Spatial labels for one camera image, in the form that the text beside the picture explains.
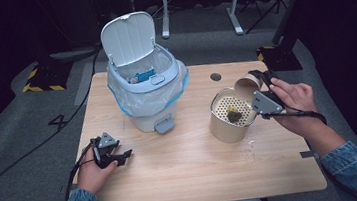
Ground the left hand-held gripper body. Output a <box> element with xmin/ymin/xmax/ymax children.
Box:
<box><xmin>89</xmin><ymin>130</ymin><xmax>124</xmax><ymax>171</ymax></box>

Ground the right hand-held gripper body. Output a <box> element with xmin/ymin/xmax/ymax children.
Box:
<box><xmin>247</xmin><ymin>70</ymin><xmax>285</xmax><ymax>118</ymax></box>

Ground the dark wet tea bag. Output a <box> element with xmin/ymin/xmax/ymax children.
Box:
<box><xmin>226</xmin><ymin>109</ymin><xmax>244</xmax><ymax>125</ymax></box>

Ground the beige round strainer container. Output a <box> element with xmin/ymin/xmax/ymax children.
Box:
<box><xmin>204</xmin><ymin>83</ymin><xmax>262</xmax><ymax>146</ymax></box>

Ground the colourful blue snack box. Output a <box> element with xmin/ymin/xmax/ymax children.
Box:
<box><xmin>128</xmin><ymin>68</ymin><xmax>157</xmax><ymax>85</ymax></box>

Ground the white pedal trash bin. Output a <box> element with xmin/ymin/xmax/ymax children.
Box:
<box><xmin>97</xmin><ymin>6</ymin><xmax>196</xmax><ymax>141</ymax></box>

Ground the person's left hand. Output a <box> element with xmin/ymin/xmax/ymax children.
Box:
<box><xmin>73</xmin><ymin>143</ymin><xmax>123</xmax><ymax>196</ymax></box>

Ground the person's right hand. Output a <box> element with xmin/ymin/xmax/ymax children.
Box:
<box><xmin>268</xmin><ymin>72</ymin><xmax>326</xmax><ymax>142</ymax></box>

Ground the black stand base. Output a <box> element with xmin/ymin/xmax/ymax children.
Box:
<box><xmin>255</xmin><ymin>41</ymin><xmax>304</xmax><ymax>75</ymax></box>

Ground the black round table grommet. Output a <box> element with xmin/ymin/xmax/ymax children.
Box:
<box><xmin>209</xmin><ymin>72</ymin><xmax>223</xmax><ymax>83</ymax></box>

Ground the clear blue-edged bin liner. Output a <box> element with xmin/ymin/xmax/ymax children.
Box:
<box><xmin>105</xmin><ymin>50</ymin><xmax>195</xmax><ymax>123</ymax></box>

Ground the grey tape piece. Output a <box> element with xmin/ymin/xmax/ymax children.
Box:
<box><xmin>299</xmin><ymin>150</ymin><xmax>316</xmax><ymax>159</ymax></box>

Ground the black tripod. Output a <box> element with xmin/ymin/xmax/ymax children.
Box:
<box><xmin>241</xmin><ymin>0</ymin><xmax>296</xmax><ymax>35</ymax></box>

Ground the yellow-black striped stand base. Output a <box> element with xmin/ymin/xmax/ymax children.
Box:
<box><xmin>19</xmin><ymin>58</ymin><xmax>77</xmax><ymax>96</ymax></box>

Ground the right hand-held gripper cable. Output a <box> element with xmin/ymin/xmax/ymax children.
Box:
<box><xmin>260</xmin><ymin>106</ymin><xmax>329</xmax><ymax>133</ymax></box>

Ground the hand-held gripper cable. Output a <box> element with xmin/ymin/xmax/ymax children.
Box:
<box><xmin>260</xmin><ymin>106</ymin><xmax>329</xmax><ymax>133</ymax></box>
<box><xmin>58</xmin><ymin>141</ymin><xmax>102</xmax><ymax>201</ymax></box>

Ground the left hand-held gripper cable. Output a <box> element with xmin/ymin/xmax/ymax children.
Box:
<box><xmin>58</xmin><ymin>141</ymin><xmax>102</xmax><ymax>201</ymax></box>

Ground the black floor cable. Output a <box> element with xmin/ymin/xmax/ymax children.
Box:
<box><xmin>0</xmin><ymin>42</ymin><xmax>118</xmax><ymax>201</ymax></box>

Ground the grey floor cable cover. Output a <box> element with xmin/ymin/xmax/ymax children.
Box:
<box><xmin>69</xmin><ymin>61</ymin><xmax>99</xmax><ymax>107</ymax></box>

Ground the dark slanted stand post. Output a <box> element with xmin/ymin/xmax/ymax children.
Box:
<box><xmin>266</xmin><ymin>0</ymin><xmax>321</xmax><ymax>46</ymax></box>

